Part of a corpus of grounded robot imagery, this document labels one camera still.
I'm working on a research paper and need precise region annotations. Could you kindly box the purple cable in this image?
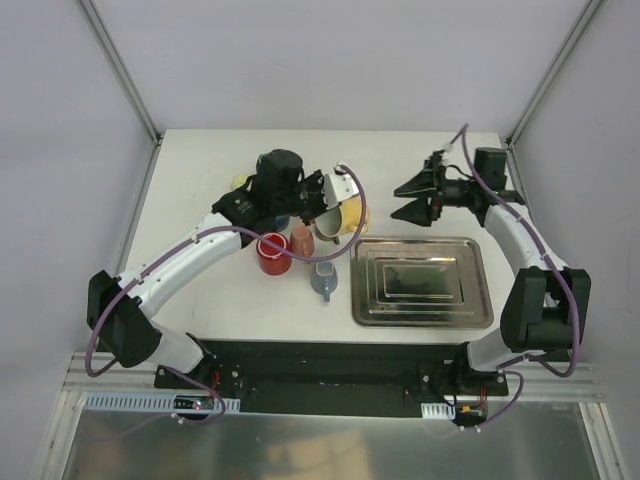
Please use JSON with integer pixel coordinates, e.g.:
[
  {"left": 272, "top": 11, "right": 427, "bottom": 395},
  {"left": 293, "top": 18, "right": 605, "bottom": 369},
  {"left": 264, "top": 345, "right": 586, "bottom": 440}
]
[
  {"left": 424, "top": 123, "right": 584, "bottom": 439},
  {"left": 85, "top": 164, "right": 371, "bottom": 441}
]

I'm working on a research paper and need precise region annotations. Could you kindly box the right aluminium frame post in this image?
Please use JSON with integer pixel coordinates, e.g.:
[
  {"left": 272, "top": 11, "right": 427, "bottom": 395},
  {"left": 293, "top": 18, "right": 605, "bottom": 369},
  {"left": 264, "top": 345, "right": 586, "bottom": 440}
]
[{"left": 504, "top": 0, "right": 607, "bottom": 148}]

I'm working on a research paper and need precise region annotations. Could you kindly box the yellow mug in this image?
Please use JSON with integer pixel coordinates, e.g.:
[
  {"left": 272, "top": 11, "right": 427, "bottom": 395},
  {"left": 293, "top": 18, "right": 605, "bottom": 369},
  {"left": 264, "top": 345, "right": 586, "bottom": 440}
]
[{"left": 315, "top": 197, "right": 362, "bottom": 238}]

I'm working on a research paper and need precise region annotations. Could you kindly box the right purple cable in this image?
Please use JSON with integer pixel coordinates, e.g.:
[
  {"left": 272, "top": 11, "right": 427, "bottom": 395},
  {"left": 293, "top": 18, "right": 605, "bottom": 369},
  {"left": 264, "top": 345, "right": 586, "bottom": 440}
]
[{"left": 424, "top": 123, "right": 584, "bottom": 439}]

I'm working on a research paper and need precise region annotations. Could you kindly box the right white cable duct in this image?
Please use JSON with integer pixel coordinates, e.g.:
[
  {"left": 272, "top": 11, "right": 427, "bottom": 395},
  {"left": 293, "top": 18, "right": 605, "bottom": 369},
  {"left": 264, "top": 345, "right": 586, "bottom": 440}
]
[{"left": 420, "top": 403, "right": 487, "bottom": 421}]

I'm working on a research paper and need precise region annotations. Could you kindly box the grey-blue mug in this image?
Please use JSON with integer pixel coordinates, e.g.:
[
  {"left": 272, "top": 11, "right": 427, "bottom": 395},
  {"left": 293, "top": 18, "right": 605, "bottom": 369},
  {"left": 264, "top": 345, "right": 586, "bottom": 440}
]
[{"left": 310, "top": 261, "right": 338, "bottom": 303}]

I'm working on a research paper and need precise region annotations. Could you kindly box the aluminium frame post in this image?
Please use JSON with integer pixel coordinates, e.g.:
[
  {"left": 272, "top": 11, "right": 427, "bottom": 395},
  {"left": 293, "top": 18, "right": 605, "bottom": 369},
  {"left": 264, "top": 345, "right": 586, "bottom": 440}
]
[
  {"left": 75, "top": 0, "right": 162, "bottom": 145},
  {"left": 504, "top": 0, "right": 607, "bottom": 148}
]

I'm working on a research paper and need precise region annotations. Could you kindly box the left aluminium frame post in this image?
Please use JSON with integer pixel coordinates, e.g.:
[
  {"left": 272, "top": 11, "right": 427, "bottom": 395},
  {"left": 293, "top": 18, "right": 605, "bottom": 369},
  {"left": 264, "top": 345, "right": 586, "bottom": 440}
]
[{"left": 75, "top": 0, "right": 162, "bottom": 145}]

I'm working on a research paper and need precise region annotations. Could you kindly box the pink mug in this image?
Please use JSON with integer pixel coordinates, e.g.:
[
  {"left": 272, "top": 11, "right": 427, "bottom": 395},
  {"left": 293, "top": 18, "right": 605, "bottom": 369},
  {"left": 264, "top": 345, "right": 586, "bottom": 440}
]
[{"left": 289, "top": 224, "right": 315, "bottom": 264}]

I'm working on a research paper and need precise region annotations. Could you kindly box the pale yellow-green mug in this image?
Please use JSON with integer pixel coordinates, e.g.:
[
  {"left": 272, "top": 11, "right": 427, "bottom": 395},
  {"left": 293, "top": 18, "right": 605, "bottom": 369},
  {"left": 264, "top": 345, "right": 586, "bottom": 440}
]
[{"left": 231, "top": 173, "right": 254, "bottom": 190}]

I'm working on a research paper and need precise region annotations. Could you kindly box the steel baking tray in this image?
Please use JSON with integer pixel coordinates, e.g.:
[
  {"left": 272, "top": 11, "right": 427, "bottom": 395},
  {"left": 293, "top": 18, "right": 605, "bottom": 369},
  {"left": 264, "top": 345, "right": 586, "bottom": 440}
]
[{"left": 350, "top": 237, "right": 494, "bottom": 330}]

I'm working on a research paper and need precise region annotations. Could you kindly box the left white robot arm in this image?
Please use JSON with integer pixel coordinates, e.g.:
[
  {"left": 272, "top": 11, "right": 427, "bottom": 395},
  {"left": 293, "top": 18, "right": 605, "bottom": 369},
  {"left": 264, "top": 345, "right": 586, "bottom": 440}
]
[{"left": 87, "top": 149, "right": 349, "bottom": 389}]

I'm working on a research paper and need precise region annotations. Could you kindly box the blue ribbed mug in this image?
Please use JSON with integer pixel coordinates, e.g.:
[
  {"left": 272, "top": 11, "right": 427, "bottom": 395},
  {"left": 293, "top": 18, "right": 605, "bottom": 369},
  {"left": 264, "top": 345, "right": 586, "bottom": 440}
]
[{"left": 275, "top": 216, "right": 290, "bottom": 232}]

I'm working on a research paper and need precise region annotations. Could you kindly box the red mug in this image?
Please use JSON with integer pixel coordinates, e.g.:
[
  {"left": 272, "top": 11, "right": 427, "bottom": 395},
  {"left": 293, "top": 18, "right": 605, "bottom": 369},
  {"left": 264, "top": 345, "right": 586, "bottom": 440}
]
[{"left": 256, "top": 232, "right": 292, "bottom": 276}]

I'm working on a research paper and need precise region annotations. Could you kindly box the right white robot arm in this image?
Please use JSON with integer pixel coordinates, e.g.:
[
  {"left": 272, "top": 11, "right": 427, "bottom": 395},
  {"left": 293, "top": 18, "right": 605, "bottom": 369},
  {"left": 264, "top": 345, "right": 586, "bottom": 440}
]
[{"left": 391, "top": 147, "right": 591, "bottom": 395}]

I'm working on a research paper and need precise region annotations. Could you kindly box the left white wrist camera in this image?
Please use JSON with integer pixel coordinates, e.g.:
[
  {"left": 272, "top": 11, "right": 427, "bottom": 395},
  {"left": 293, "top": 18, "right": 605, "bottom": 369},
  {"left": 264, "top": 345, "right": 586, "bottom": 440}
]
[{"left": 322, "top": 164, "right": 360, "bottom": 209}]

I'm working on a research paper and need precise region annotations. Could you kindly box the white cable duct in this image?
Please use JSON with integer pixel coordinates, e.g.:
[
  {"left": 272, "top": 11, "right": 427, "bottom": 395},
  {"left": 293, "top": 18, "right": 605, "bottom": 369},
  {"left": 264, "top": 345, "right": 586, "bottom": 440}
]
[
  {"left": 85, "top": 392, "right": 241, "bottom": 415},
  {"left": 420, "top": 403, "right": 487, "bottom": 421}
]

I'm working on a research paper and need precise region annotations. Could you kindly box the left white cable duct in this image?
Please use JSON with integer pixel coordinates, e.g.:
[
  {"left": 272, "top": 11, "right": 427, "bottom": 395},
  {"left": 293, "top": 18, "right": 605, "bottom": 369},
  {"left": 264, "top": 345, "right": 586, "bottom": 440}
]
[{"left": 85, "top": 392, "right": 241, "bottom": 415}]

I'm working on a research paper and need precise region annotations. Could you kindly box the dark green mug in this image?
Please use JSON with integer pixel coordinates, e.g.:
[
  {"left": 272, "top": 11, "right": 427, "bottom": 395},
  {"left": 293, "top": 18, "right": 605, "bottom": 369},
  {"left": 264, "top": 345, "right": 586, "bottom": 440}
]
[{"left": 256, "top": 152, "right": 272, "bottom": 173}]

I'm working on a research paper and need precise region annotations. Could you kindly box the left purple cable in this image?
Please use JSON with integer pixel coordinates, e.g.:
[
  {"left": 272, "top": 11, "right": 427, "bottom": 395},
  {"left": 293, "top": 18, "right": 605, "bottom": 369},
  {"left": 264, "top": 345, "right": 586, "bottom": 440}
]
[{"left": 85, "top": 164, "right": 371, "bottom": 441}]

